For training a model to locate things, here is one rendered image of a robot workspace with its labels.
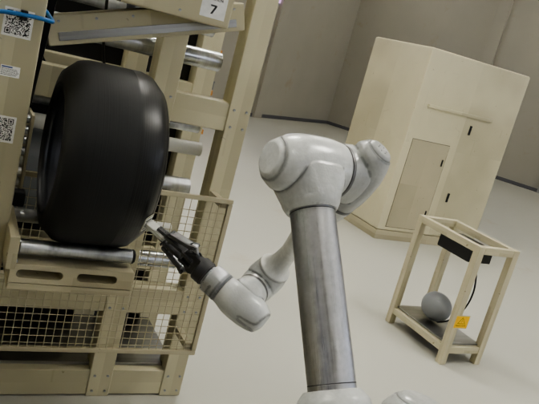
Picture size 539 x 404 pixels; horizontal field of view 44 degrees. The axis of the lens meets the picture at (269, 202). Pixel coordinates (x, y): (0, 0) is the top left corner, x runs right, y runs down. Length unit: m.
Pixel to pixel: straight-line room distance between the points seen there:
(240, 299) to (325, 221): 0.55
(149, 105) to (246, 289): 0.59
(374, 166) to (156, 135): 0.67
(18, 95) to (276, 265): 0.86
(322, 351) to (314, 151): 0.41
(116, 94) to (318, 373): 0.99
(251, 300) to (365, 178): 0.55
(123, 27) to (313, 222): 1.23
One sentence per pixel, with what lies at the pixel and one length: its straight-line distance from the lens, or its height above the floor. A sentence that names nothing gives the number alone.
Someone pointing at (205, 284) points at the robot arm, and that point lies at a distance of 1.90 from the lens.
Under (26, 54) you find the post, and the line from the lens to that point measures 1.96.
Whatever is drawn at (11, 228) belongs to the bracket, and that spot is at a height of 0.95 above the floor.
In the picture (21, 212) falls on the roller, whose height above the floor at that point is 0.92.
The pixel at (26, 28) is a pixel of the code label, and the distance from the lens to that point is 1.95.
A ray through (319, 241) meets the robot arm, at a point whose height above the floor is 1.27.
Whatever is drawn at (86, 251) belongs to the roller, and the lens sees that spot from 2.04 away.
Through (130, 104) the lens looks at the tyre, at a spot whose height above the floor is 1.37.
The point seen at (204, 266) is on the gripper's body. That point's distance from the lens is 1.90.
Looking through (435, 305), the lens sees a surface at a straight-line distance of 4.58.
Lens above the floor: 1.63
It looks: 13 degrees down
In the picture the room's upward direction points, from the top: 15 degrees clockwise
